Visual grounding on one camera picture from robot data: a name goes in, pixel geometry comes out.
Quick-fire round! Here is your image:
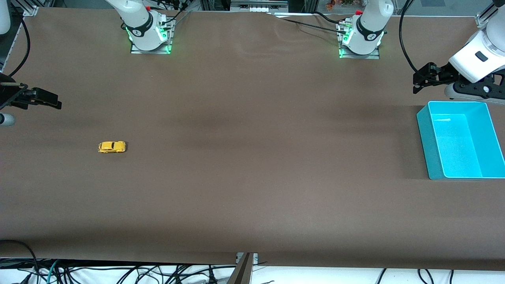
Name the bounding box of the yellow beetle toy car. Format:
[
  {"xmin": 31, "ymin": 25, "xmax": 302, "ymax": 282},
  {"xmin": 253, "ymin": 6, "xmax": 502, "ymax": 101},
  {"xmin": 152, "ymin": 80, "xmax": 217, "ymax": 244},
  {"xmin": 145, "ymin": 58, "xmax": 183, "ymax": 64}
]
[{"xmin": 98, "ymin": 141, "xmax": 127, "ymax": 154}]

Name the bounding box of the cyan plastic bin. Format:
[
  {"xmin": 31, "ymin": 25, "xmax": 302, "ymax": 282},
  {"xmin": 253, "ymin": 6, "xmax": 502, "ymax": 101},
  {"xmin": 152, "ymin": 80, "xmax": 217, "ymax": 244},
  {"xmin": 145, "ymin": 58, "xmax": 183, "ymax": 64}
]
[{"xmin": 416, "ymin": 101, "xmax": 505, "ymax": 181}]

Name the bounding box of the orange decorative item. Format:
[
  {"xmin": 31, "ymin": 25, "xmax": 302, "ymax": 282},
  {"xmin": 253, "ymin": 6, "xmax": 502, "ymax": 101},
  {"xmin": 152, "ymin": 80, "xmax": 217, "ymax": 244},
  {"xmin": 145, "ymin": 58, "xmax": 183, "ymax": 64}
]
[{"xmin": 325, "ymin": 0, "xmax": 355, "ymax": 11}]

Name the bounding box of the white power strip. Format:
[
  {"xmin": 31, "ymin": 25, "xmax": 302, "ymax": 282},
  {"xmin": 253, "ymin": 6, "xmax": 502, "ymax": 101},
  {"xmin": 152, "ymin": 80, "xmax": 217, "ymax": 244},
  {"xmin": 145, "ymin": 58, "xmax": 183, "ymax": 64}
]
[{"xmin": 230, "ymin": 0, "xmax": 289, "ymax": 13}]

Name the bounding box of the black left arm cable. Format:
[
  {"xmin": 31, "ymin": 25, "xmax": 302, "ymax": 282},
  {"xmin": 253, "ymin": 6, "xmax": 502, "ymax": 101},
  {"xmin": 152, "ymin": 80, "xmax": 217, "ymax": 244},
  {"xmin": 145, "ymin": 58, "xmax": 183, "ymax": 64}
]
[{"xmin": 398, "ymin": 0, "xmax": 419, "ymax": 74}]

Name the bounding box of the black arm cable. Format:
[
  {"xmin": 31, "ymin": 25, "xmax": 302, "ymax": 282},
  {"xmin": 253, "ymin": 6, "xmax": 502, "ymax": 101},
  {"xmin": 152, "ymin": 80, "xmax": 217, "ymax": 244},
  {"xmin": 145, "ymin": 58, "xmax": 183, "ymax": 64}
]
[
  {"xmin": 8, "ymin": 15, "xmax": 31, "ymax": 78},
  {"xmin": 398, "ymin": 0, "xmax": 419, "ymax": 74}
]

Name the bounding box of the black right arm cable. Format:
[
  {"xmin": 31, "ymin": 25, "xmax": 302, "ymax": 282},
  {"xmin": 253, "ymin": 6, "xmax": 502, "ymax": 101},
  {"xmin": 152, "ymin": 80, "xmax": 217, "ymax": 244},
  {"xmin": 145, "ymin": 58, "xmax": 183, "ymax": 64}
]
[{"xmin": 8, "ymin": 15, "xmax": 31, "ymax": 78}]

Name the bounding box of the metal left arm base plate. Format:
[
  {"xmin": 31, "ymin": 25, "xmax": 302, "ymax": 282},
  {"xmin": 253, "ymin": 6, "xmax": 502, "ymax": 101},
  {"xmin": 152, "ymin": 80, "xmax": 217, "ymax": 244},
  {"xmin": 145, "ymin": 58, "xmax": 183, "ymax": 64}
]
[{"xmin": 338, "ymin": 22, "xmax": 381, "ymax": 60}]

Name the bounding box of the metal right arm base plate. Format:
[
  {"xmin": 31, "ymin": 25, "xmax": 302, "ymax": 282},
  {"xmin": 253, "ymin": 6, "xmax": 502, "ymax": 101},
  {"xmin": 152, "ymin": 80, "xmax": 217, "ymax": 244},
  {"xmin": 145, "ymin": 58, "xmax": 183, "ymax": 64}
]
[{"xmin": 130, "ymin": 18, "xmax": 174, "ymax": 55}]

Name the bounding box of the short black table cable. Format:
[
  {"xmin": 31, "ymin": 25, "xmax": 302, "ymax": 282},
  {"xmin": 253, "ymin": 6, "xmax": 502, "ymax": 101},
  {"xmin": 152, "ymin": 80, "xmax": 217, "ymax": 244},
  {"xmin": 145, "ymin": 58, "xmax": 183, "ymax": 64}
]
[{"xmin": 314, "ymin": 11, "xmax": 346, "ymax": 25}]

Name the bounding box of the long black table cable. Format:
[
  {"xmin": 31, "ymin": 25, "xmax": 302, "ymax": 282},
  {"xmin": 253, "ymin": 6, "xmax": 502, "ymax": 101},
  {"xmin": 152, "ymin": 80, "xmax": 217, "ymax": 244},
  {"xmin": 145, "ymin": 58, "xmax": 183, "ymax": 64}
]
[{"xmin": 266, "ymin": 13, "xmax": 348, "ymax": 36}]

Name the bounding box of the black looped floor cable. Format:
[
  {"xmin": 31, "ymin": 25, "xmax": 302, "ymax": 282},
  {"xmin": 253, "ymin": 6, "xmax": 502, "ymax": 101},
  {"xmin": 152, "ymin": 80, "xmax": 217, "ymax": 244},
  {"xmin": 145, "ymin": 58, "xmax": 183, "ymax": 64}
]
[{"xmin": 0, "ymin": 239, "xmax": 40, "ymax": 284}]

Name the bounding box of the black base connector cable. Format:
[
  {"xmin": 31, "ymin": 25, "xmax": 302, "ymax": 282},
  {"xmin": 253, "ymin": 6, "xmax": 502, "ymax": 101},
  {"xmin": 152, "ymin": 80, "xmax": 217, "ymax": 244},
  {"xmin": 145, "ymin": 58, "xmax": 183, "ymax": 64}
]
[{"xmin": 163, "ymin": 9, "xmax": 193, "ymax": 29}]

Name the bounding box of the teal floor cable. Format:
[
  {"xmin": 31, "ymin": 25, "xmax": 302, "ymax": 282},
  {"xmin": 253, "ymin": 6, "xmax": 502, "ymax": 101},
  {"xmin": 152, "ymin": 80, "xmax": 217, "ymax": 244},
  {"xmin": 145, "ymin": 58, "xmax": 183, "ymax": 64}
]
[{"xmin": 46, "ymin": 260, "xmax": 60, "ymax": 284}]

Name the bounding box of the aluminium frame post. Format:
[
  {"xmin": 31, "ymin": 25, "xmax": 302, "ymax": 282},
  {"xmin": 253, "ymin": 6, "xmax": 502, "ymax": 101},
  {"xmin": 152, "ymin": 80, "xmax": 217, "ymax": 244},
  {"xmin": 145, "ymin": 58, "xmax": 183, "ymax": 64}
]
[{"xmin": 226, "ymin": 252, "xmax": 259, "ymax": 284}]

